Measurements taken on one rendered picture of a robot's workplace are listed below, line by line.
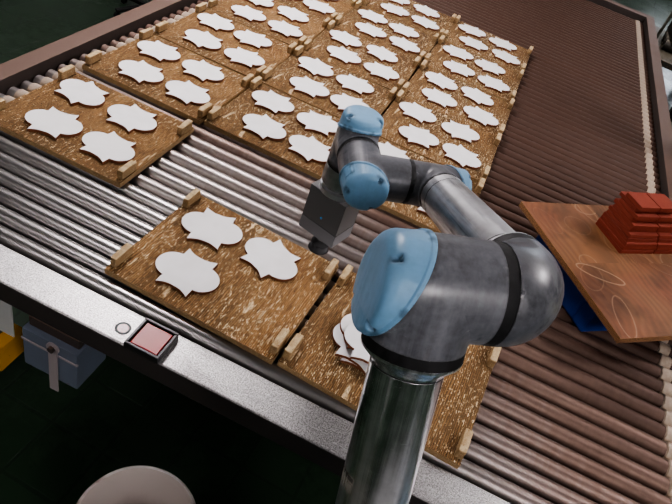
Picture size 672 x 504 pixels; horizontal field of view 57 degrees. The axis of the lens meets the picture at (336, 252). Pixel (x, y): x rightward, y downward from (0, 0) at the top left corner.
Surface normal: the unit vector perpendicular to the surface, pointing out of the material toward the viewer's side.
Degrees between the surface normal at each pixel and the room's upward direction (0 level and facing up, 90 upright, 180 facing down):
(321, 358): 0
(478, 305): 60
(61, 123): 0
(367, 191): 90
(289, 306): 0
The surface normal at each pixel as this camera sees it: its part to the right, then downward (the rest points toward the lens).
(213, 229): 0.27, -0.72
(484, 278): 0.25, -0.28
